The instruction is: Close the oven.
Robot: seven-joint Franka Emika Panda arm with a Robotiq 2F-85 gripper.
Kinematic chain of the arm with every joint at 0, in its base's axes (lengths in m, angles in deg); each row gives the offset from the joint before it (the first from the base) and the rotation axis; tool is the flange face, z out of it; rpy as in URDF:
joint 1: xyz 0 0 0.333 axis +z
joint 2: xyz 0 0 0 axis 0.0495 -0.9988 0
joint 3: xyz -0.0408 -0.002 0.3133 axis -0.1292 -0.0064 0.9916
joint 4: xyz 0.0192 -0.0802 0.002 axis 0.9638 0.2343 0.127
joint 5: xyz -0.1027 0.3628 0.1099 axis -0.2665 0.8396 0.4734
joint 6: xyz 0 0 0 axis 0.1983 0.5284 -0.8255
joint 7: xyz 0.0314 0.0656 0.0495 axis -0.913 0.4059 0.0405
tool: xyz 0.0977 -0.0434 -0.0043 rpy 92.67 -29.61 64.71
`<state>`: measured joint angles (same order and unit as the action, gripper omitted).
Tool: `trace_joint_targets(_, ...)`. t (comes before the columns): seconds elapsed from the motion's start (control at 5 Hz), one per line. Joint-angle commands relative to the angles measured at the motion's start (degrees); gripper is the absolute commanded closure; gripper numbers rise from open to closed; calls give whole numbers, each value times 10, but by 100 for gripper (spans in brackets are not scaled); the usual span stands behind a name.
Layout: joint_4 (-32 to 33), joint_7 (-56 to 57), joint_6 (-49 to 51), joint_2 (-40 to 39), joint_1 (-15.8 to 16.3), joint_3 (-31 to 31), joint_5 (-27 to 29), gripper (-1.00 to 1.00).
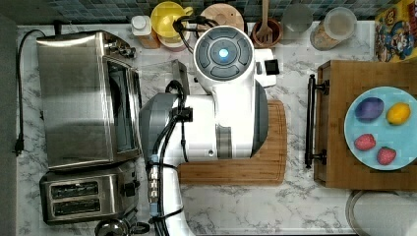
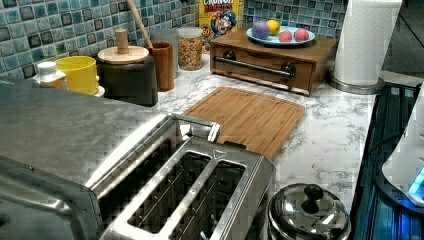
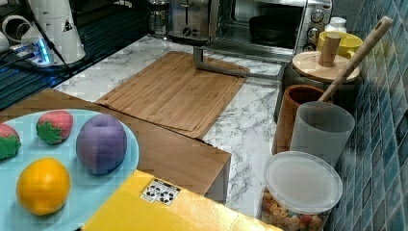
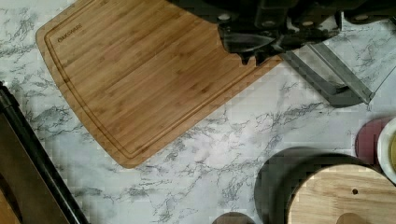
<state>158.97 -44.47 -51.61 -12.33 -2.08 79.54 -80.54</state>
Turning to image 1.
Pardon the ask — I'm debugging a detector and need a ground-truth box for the stainless steel toaster oven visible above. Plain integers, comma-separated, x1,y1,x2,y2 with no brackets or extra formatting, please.
35,29,191,171

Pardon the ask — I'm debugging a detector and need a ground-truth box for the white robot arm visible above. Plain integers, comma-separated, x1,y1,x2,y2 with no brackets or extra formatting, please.
139,26,268,236

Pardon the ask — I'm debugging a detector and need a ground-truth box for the bamboo cutting board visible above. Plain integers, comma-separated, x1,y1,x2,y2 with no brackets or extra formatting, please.
179,100,287,186

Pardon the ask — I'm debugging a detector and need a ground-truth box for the wooden fork spatula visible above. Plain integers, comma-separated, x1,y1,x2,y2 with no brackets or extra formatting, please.
256,0,273,44

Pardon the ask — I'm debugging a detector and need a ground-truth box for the round wooden lid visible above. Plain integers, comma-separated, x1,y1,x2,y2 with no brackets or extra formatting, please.
201,3,245,30

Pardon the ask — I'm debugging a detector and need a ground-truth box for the brown utensil holder bowl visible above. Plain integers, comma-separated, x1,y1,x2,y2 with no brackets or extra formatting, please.
250,18,283,48

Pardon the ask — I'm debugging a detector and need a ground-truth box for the yellow cup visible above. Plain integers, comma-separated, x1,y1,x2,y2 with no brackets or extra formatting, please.
150,1,194,38

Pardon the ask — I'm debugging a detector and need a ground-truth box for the white capped bottle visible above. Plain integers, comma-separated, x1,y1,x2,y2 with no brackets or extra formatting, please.
131,16,160,49

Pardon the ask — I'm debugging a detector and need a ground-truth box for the stainless steel two-slot toaster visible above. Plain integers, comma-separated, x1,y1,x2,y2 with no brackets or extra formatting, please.
39,160,140,225

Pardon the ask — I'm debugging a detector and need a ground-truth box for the red toy strawberry left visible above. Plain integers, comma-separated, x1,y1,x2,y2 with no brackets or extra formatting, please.
354,134,376,151

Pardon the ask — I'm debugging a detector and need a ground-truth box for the red toy strawberry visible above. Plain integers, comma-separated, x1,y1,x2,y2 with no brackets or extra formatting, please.
354,134,376,151
377,147,396,165

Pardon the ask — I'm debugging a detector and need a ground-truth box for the purple toy fruit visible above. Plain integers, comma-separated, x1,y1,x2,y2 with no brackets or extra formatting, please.
355,97,385,122

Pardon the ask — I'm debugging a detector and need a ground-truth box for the clear plastic cereal jar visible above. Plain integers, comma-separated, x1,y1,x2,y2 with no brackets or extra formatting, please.
310,7,357,51

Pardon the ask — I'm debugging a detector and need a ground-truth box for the red toy strawberry right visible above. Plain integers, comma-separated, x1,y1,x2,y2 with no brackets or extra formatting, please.
377,147,396,165

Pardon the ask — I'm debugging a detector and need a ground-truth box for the yellow toy lemon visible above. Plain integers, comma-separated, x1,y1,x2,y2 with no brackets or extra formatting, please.
386,102,411,125

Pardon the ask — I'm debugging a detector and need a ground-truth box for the light blue plate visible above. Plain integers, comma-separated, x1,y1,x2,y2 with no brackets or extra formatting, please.
344,87,417,171

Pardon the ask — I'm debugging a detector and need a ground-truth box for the colourful cereal box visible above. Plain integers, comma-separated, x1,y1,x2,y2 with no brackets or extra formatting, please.
375,0,417,63

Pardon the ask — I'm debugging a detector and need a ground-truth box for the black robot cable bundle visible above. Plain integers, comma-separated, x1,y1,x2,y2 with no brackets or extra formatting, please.
148,80,195,236

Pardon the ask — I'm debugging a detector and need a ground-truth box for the wooden tray with black handle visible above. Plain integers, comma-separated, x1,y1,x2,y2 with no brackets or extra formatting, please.
306,60,417,192

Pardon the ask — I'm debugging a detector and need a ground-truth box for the dark kettle with handle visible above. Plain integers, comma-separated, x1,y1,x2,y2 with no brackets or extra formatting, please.
94,218,150,236

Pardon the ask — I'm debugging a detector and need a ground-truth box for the black oven power cord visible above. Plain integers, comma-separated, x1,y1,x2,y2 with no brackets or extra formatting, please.
13,29,47,156

